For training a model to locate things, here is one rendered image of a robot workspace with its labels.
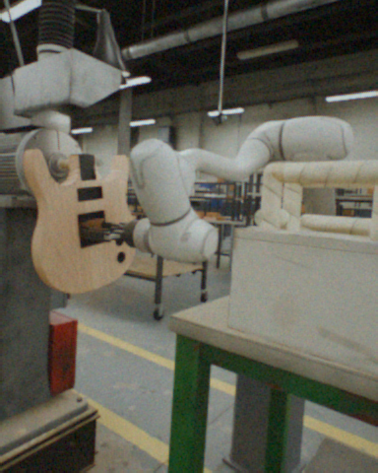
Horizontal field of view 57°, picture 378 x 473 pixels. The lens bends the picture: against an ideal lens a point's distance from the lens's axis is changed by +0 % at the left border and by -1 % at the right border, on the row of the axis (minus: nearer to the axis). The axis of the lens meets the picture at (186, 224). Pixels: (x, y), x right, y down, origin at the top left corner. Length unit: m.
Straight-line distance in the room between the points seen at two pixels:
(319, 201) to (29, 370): 1.26
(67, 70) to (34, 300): 0.87
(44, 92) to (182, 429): 0.92
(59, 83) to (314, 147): 0.75
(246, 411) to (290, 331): 1.16
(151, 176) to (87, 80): 0.45
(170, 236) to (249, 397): 1.05
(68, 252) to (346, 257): 0.73
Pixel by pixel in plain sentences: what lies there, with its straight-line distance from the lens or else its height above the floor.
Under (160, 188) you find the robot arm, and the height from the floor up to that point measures 1.17.
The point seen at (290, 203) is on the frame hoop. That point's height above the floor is 1.15.
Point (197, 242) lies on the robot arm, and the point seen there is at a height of 1.06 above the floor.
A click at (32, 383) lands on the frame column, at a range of 1.63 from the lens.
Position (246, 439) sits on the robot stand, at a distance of 1.76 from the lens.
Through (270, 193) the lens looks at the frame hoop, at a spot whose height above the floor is 1.16.
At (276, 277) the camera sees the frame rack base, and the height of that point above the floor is 1.03.
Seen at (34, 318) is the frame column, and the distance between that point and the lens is 1.53.
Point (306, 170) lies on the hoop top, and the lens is 0.55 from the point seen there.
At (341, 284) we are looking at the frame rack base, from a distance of 0.53.
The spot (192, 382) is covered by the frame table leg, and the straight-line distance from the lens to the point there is 0.69.
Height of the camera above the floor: 1.13
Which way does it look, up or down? 3 degrees down
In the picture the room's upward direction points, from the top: 4 degrees clockwise
